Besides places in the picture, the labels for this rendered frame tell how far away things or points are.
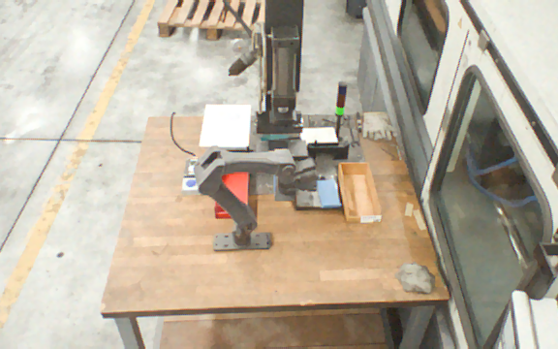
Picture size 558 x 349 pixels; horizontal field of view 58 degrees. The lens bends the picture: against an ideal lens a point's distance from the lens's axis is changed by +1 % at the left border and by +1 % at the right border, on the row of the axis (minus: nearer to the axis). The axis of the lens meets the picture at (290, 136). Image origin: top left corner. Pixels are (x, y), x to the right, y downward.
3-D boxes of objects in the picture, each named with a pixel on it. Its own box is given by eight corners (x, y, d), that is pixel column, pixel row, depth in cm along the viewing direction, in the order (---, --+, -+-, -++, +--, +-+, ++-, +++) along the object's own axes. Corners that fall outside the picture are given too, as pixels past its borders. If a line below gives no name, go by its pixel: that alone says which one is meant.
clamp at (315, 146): (306, 160, 211) (307, 142, 204) (305, 155, 213) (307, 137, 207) (341, 160, 212) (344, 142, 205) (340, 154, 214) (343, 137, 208)
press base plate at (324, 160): (207, 200, 196) (206, 195, 194) (214, 120, 234) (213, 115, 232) (370, 196, 200) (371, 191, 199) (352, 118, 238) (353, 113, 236)
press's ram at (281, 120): (256, 142, 193) (255, 77, 173) (256, 101, 212) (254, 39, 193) (302, 141, 194) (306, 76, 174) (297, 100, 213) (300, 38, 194)
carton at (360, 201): (346, 224, 187) (348, 209, 181) (337, 176, 205) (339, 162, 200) (380, 223, 187) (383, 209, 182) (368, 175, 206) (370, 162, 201)
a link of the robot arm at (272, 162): (291, 145, 162) (198, 144, 149) (299, 165, 155) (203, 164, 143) (281, 174, 169) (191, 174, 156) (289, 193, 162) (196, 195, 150)
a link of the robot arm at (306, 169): (310, 167, 171) (308, 141, 163) (319, 184, 165) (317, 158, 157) (277, 175, 169) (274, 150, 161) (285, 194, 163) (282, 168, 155)
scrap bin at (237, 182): (215, 218, 186) (214, 207, 182) (218, 171, 205) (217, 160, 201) (247, 217, 186) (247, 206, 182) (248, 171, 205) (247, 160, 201)
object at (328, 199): (323, 210, 187) (323, 205, 186) (317, 181, 199) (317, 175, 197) (341, 209, 188) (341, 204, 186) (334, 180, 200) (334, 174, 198)
